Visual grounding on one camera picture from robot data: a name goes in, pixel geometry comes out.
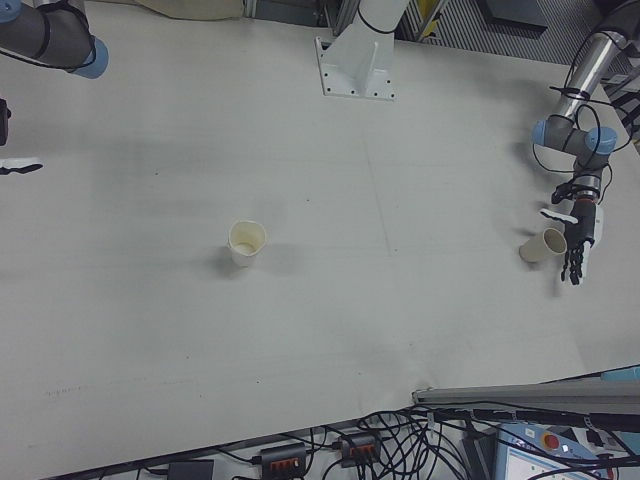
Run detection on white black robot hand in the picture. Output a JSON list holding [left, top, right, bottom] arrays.
[[0, 155, 45, 177], [538, 197, 607, 287]]

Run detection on paper cup brown inside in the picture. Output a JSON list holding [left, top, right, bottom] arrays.
[[518, 227, 569, 265]]

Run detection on paper cup cream inside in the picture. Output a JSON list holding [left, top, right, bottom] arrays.
[[227, 219, 268, 270]]

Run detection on teal plastic bin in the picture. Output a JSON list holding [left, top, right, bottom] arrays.
[[598, 364, 640, 385]]

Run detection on metal floor grating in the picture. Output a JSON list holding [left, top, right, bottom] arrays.
[[399, 9, 596, 65]]

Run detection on grey teach pendant red button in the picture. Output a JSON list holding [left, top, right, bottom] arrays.
[[492, 421, 640, 480]]

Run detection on black orange usb hub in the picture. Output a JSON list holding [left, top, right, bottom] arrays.
[[339, 433, 378, 462], [259, 441, 309, 475]]

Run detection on black rectangular box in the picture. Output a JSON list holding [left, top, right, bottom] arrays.
[[166, 459, 217, 480]]

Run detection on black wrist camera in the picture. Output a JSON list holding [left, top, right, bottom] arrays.
[[0, 98, 13, 147], [550, 181, 577, 205]]

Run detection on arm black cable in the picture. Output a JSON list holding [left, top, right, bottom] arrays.
[[529, 29, 632, 207]]

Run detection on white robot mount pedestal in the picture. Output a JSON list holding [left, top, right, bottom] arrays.
[[313, 0, 412, 103]]

